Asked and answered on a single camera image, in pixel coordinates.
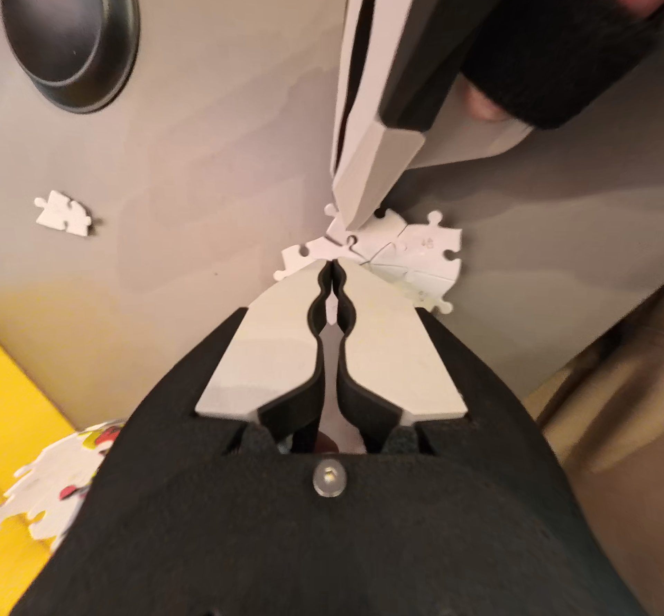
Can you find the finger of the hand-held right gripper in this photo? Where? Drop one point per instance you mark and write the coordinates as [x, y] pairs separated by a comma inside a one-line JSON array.
[[350, 55], [384, 175]]

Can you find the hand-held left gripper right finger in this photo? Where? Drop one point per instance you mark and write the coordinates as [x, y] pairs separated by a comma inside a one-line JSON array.
[[404, 356]]

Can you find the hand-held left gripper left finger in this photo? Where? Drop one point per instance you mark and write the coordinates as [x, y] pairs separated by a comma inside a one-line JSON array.
[[259, 356]]

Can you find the joined white puzzle pieces cluster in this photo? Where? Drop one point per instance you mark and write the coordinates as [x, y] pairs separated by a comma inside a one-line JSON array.
[[415, 263]]

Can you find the white puzzle piece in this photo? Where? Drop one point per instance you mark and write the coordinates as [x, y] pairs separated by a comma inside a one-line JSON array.
[[65, 213]]

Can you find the partly built colourful puzzle ball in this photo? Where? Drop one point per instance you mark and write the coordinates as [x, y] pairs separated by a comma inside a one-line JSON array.
[[52, 481]]

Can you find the yellow cardboard tray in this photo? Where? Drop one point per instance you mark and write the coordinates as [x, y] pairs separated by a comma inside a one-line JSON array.
[[26, 403]]

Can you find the black round display stand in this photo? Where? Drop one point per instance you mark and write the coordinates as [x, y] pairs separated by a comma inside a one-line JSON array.
[[62, 29]]

